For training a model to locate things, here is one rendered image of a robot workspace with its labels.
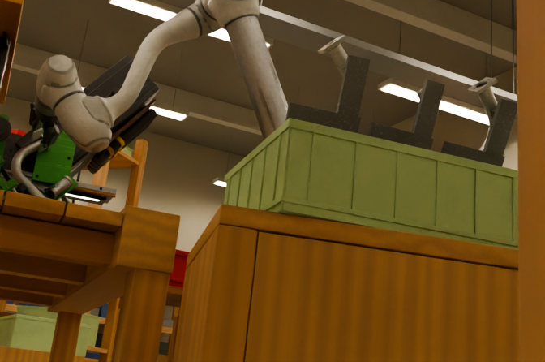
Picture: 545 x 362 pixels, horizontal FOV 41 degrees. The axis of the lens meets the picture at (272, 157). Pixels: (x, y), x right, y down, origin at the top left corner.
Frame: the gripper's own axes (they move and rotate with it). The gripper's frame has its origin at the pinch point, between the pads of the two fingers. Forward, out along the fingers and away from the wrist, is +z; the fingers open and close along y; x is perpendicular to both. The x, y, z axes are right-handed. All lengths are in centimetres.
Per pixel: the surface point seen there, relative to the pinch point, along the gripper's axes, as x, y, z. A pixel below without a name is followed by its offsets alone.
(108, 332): -88, -27, 297
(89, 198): -12.7, -17.5, 25.4
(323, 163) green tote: 13, -75, -110
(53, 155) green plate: -2.5, -5.1, 4.3
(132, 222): 18, -51, -49
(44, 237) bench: 34, -40, -39
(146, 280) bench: 23, -64, -45
